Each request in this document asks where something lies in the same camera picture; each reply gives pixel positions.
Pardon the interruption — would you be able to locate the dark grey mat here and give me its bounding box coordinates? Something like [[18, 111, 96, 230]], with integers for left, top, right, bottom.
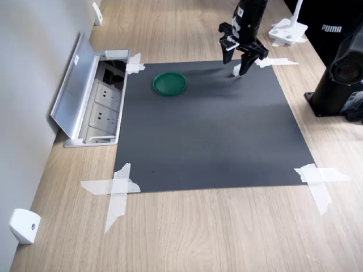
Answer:
[[113, 58, 316, 194]]

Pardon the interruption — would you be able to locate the silver table socket box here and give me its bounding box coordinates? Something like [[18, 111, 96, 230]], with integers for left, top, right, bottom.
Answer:
[[50, 31, 132, 148]]

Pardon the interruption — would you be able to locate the white power socket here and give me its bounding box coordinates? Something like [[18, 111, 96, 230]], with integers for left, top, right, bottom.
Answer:
[[95, 81, 122, 105], [88, 103, 119, 129]]

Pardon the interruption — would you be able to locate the white camera stand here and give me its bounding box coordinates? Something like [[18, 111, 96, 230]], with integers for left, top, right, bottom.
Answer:
[[268, 0, 309, 46]]

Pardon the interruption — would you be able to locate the small white bracket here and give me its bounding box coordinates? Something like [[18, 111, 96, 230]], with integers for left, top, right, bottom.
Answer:
[[8, 208, 41, 245], [92, 2, 103, 26]]

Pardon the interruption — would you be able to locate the white tape cross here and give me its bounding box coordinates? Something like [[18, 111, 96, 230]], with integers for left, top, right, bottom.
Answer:
[[125, 52, 146, 75], [294, 163, 352, 215], [81, 163, 141, 233], [256, 57, 299, 69]]

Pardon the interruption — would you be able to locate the black bag with white print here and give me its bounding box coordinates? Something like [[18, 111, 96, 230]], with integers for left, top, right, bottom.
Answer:
[[284, 0, 363, 69]]

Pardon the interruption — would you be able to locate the round green lid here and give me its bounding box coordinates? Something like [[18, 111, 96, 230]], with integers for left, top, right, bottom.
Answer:
[[152, 71, 188, 97]]

